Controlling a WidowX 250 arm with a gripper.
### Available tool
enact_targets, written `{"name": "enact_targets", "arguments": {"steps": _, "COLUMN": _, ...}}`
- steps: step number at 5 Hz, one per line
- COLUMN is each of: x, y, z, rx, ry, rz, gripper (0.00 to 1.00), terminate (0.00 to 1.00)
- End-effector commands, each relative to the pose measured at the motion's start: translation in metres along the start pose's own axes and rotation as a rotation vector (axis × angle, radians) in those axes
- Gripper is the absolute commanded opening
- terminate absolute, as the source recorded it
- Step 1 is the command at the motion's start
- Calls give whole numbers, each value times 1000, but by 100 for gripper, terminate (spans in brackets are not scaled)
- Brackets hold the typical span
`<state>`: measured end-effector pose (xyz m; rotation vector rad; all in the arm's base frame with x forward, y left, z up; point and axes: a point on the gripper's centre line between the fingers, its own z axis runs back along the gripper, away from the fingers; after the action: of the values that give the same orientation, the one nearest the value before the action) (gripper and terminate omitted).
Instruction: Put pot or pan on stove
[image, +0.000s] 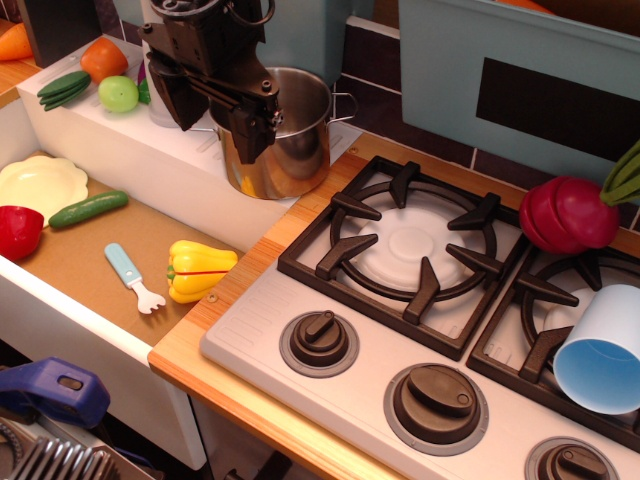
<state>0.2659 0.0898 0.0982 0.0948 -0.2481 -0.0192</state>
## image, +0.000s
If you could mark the purple toy eggplant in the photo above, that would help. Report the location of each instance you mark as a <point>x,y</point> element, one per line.
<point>142,85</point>

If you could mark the grey toy stove top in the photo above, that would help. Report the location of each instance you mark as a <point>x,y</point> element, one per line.
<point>245,340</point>

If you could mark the red toy radish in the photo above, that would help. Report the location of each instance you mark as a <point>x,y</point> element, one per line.
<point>570,215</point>

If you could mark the right black burner grate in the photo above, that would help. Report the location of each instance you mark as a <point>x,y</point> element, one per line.
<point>546,297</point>

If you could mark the teal toy oven hood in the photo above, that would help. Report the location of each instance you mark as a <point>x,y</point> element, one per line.
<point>551,93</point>

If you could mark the light blue plastic cup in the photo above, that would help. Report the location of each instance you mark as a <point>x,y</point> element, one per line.
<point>597,366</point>

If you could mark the cream scalloped plate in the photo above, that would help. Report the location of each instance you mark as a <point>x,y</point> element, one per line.
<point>43,184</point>

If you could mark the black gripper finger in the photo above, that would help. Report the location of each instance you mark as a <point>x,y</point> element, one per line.
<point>253,130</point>
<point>185,105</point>

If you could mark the middle black stove knob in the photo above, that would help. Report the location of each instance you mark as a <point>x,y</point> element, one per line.
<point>436,409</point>

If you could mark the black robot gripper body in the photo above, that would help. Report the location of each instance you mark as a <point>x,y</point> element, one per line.
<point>215,42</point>

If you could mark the white toy sink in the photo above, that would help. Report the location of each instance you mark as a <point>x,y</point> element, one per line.
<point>66,300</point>

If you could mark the grey toy faucet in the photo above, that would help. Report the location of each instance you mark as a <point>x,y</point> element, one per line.
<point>159,114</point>

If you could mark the left black stove knob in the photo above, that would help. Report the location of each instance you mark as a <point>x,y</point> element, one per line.
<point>319,344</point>

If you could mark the orange toy vegetable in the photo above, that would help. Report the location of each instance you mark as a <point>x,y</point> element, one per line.
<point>103,59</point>

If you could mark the black burner grate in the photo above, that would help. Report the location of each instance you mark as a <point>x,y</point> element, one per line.
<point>546,297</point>
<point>413,253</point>

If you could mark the green toy apple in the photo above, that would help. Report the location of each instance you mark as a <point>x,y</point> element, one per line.
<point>118,94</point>

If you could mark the right black stove knob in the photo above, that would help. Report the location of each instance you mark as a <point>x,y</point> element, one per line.
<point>567,458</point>

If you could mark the orange toy carrot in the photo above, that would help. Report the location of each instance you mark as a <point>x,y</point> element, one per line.
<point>15,44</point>

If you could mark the grey metal bracket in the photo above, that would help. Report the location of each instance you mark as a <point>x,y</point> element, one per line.
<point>52,451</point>

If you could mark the left black burner grate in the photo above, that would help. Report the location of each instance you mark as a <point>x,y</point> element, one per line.
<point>413,253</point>

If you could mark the stainless steel pot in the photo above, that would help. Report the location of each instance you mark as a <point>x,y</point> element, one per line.
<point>299,159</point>

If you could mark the yellow toy bell pepper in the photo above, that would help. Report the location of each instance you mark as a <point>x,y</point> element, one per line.
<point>195,268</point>

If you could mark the blue handled toy fork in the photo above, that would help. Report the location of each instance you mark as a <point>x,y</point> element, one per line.
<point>147,301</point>

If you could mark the black stove knob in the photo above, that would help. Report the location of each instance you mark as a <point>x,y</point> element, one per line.
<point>567,458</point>
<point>319,344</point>
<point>436,409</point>

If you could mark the green toy cucumber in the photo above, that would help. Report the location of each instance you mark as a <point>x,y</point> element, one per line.
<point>88,208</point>

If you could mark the red toy pepper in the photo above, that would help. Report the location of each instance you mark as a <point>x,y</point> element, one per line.
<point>20,231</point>

